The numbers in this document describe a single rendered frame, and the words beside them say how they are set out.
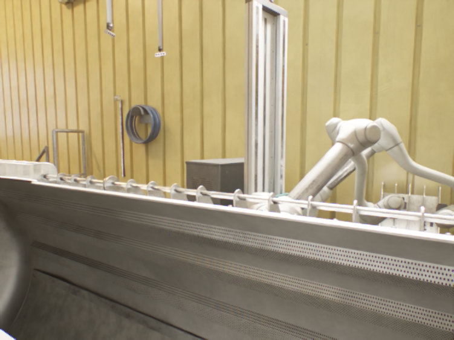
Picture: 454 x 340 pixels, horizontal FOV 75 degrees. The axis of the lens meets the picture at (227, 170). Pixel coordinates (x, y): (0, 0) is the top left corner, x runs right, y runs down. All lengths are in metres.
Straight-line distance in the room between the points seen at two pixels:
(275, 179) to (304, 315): 1.05
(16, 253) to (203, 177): 1.28
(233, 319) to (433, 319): 0.62
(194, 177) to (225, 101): 1.11
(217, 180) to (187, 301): 0.76
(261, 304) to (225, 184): 0.86
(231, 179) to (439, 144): 1.38
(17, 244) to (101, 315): 0.84
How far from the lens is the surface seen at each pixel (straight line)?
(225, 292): 1.18
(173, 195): 0.77
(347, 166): 2.09
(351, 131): 1.54
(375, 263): 0.74
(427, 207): 2.36
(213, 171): 1.79
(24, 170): 1.21
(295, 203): 0.61
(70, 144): 4.57
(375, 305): 0.92
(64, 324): 2.00
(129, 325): 1.63
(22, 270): 2.38
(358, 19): 2.55
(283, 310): 1.10
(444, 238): 0.54
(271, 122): 1.93
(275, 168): 1.93
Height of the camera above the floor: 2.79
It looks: 5 degrees down
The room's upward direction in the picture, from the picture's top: straight up
